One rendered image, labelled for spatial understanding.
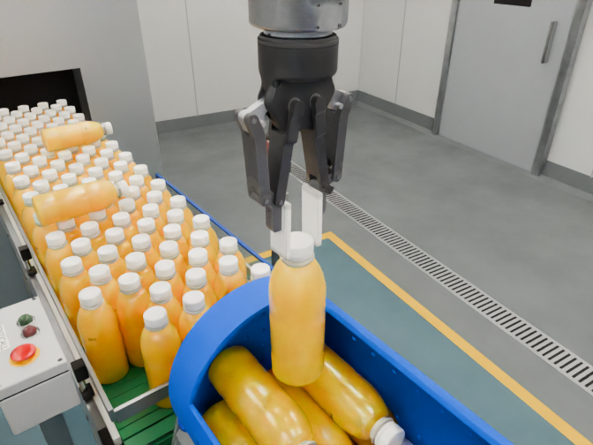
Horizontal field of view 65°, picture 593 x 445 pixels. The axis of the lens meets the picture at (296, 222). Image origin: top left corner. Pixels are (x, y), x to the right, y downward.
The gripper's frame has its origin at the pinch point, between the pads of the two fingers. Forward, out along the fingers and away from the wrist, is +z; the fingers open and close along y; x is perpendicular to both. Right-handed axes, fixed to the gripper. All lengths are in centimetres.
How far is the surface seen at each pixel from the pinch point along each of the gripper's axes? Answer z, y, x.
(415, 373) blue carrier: 16.8, 7.2, -14.1
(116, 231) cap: 28, -6, 59
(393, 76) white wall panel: 97, 383, 322
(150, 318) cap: 27.8, -10.7, 26.7
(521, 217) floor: 139, 277, 96
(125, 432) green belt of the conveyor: 48, -20, 24
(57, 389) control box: 33, -27, 26
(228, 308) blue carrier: 15.6, -5.3, 8.1
